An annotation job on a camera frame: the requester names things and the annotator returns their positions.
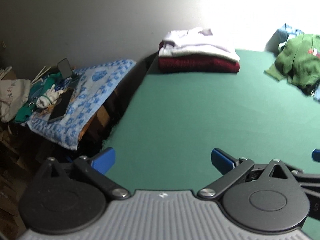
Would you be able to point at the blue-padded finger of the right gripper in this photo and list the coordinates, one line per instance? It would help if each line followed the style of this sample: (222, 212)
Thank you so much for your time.
(316, 155)

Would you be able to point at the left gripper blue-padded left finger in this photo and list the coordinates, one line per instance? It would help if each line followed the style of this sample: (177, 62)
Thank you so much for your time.
(93, 171)

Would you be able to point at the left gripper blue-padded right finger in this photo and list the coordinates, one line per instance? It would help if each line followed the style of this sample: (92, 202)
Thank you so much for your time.
(234, 171)

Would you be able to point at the white polo shirt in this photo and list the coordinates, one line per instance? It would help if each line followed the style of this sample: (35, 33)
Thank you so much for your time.
(197, 41)

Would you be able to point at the black smartphone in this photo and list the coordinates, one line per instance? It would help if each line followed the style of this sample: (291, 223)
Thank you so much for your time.
(65, 68)
(61, 107)

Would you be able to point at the blue white patterned cloth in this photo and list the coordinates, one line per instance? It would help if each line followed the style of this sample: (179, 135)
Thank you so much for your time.
(96, 84)

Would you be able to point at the small white plush toy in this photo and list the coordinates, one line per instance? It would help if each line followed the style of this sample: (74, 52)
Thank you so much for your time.
(50, 97)

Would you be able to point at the dark green knit sweater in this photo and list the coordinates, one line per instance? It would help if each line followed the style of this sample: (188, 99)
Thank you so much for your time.
(297, 62)

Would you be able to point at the green fabric clutter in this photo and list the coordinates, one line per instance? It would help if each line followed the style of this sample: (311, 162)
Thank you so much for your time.
(36, 91)

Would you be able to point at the white paper bag clutter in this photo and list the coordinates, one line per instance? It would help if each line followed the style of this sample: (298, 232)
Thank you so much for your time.
(14, 94)

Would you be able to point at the blue knit garment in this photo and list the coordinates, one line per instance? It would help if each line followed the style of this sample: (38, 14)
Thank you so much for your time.
(287, 33)

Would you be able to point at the folded dark red sweater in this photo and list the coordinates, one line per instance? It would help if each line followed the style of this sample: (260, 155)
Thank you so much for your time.
(197, 63)

